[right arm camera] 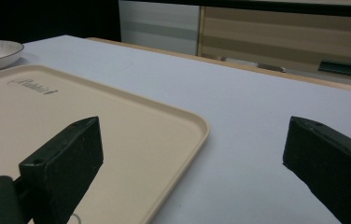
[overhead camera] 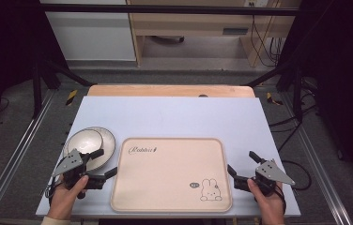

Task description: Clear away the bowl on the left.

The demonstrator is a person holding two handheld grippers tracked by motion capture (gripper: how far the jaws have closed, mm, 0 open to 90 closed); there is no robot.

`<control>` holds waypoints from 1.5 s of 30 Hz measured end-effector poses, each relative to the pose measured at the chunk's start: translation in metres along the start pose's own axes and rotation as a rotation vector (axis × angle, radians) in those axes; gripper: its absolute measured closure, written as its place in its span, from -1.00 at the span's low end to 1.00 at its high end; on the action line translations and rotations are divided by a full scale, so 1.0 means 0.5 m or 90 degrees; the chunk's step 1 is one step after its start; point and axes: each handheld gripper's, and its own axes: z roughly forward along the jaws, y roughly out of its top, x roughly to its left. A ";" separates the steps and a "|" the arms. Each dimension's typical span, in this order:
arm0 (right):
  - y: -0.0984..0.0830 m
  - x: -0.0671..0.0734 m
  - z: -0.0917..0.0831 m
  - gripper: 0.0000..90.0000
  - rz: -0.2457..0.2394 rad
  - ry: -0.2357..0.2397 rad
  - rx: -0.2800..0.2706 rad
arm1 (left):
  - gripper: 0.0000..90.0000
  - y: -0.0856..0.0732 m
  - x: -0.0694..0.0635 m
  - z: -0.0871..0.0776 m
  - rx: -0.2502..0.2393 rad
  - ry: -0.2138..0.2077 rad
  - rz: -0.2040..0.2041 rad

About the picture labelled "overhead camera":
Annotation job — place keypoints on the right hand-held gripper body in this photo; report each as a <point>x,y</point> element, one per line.
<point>273,172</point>

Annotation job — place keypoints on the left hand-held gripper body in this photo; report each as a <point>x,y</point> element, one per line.
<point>69,163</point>

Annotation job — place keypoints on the white ceramic plate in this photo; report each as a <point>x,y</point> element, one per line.
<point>107,146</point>

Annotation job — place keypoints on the white ceramic bowl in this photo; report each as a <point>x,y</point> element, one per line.
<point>85,142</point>

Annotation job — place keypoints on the beige tray with rabbit print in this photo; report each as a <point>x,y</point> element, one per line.
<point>165,175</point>

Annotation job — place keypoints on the person's right hand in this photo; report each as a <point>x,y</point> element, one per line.
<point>268,204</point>

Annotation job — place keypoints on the person's left hand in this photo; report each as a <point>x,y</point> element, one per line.
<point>63,200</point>

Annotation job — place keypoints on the yellow black striped marker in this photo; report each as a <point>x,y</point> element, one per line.
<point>71,97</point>
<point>272,98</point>

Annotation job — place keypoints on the wooden table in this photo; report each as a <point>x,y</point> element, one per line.
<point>165,90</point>

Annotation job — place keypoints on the black curtain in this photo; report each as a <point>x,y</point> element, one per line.
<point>5,62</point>
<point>343,78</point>

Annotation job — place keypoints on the white cabinet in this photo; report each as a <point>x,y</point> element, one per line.
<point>93,34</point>

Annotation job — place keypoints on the light wooden desk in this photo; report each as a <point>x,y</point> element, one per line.
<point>190,23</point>

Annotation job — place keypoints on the aluminium floor rail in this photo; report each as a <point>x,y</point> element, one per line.
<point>15,156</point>
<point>318,168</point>

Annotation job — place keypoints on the white wall outlet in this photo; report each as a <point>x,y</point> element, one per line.
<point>256,2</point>

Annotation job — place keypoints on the black metal frame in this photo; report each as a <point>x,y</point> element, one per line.
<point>165,9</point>

